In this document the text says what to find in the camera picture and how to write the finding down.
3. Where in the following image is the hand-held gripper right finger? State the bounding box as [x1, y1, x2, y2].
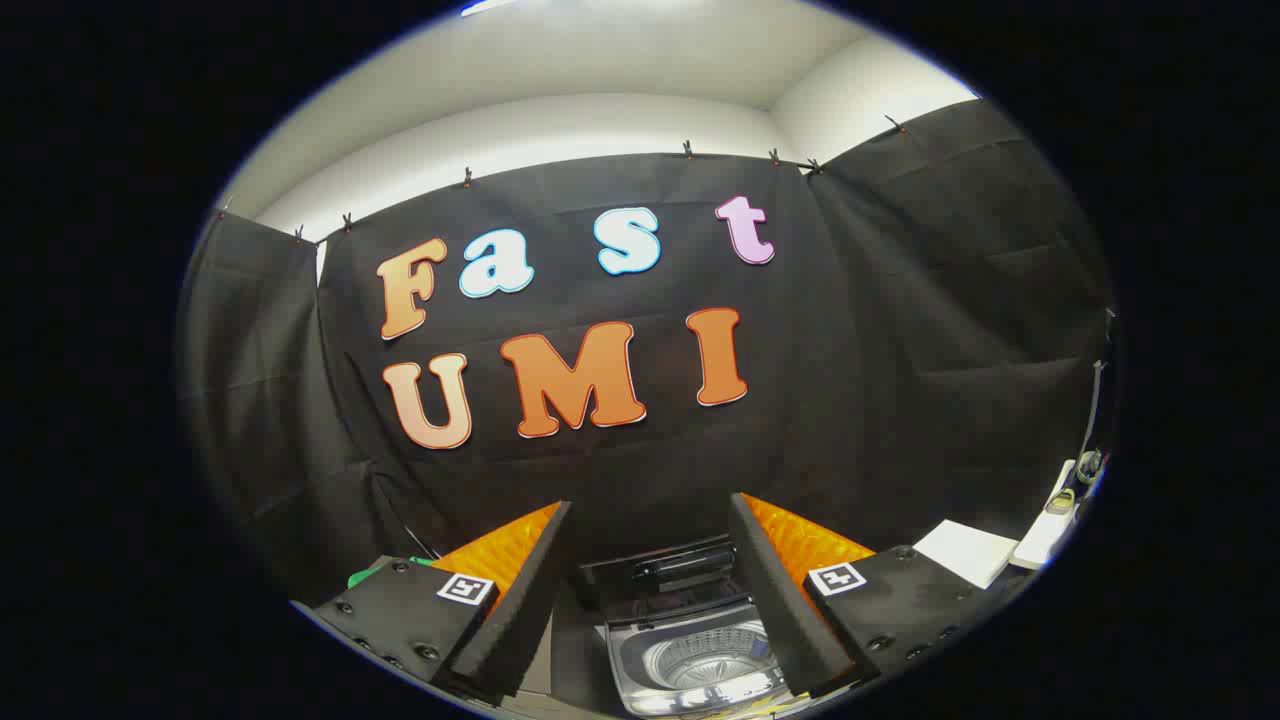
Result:
[727, 490, 1013, 701]

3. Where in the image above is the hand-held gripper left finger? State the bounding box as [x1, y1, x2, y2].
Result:
[290, 500, 574, 708]

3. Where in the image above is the small grey washing machine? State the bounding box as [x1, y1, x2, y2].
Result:
[600, 595, 813, 719]

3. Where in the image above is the green buttoned garment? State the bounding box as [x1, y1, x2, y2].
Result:
[348, 557, 433, 591]

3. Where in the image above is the white flat board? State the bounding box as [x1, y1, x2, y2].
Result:
[913, 518, 1021, 591]

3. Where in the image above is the white plastic object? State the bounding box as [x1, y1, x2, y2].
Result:
[1008, 458, 1083, 573]

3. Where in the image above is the black backdrop cloth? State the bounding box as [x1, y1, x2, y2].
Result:
[175, 98, 1119, 601]

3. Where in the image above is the grey hanging cable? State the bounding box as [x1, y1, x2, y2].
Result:
[1078, 308, 1117, 486]

